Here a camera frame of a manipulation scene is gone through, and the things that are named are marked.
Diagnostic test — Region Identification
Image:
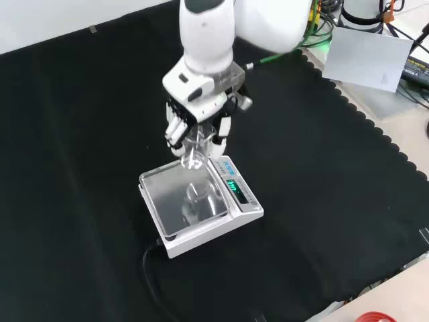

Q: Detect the clear glass beaker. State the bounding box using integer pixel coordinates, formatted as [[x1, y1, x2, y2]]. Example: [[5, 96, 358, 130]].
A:
[[180, 122, 216, 170]]

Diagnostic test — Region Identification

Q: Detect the black balance power cable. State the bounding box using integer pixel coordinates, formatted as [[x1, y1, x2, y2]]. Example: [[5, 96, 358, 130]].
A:
[[142, 237, 187, 322]]

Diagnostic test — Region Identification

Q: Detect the white electronic balance steel pan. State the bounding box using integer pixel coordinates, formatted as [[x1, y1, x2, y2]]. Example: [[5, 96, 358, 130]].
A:
[[138, 155, 265, 260]]

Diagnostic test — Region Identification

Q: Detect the red stop button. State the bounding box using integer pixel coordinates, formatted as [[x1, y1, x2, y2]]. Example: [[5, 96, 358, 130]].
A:
[[355, 311, 399, 322]]

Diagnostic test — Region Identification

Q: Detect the green cable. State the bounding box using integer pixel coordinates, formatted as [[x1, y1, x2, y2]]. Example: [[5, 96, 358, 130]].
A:
[[245, 0, 336, 70]]

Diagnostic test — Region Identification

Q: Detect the black power adapter yellow label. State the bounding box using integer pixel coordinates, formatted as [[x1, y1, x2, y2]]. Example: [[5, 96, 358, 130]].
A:
[[401, 55, 429, 89]]

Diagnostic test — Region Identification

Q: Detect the pale grey board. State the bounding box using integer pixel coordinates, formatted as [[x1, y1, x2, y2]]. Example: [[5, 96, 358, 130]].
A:
[[322, 25, 414, 93]]

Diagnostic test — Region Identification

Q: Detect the black bench cloth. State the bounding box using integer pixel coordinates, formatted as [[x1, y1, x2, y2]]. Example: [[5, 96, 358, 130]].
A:
[[0, 0, 429, 322]]

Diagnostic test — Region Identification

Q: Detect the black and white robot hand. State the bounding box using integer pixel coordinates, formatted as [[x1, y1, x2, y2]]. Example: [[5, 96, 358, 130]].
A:
[[162, 57, 253, 158]]

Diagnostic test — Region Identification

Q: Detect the white robot base black strap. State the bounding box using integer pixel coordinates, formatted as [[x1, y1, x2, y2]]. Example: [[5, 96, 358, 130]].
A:
[[337, 0, 393, 34]]

